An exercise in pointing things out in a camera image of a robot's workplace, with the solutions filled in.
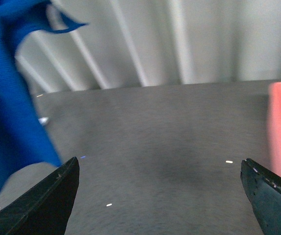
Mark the white pleated curtain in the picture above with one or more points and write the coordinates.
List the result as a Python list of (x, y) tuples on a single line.
[(139, 43)]

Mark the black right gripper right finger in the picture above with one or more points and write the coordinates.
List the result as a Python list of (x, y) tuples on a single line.
[(263, 189)]

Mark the blue microfiber cloth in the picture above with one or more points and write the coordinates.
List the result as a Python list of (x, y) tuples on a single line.
[(23, 140)]

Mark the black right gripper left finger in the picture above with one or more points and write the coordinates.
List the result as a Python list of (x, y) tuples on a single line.
[(45, 208)]

